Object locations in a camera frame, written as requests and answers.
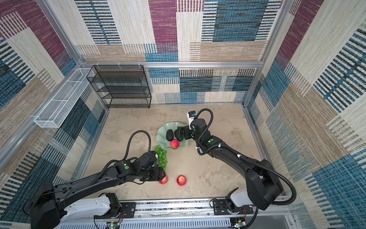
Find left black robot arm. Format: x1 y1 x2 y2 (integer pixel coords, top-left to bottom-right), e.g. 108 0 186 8
28 149 166 229

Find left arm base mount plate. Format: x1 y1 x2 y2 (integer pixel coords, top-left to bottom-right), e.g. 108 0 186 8
115 202 137 219

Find white mesh wall basket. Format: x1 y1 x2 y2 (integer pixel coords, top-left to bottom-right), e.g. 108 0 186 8
34 68 90 128

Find aluminium front rail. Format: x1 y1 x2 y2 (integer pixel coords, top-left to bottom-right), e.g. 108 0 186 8
57 197 301 229

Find black wire shelf rack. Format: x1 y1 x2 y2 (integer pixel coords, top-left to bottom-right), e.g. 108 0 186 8
86 65 152 109

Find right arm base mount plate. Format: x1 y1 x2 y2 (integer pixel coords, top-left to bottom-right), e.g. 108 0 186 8
209 198 254 215

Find light green wavy fruit bowl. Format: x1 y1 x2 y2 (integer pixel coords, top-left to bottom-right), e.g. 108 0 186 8
156 122 189 151

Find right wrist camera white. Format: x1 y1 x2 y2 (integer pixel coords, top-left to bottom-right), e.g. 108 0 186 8
187 111 196 127

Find green fake grape bunch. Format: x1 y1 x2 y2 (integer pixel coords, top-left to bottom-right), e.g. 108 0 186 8
154 145 167 170

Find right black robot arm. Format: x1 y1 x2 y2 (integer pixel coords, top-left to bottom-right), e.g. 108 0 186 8
176 109 297 212

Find red apple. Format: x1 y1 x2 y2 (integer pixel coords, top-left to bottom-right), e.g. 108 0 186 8
170 139 180 149
176 175 187 186
159 175 168 185

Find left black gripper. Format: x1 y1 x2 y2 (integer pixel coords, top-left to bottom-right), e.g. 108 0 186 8
138 166 168 181

